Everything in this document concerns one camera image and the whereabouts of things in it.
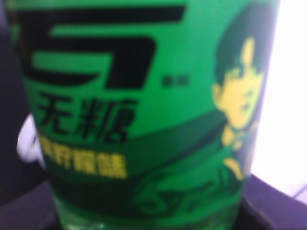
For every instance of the green Sprite bottle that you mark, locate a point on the green Sprite bottle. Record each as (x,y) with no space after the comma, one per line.
(146,111)

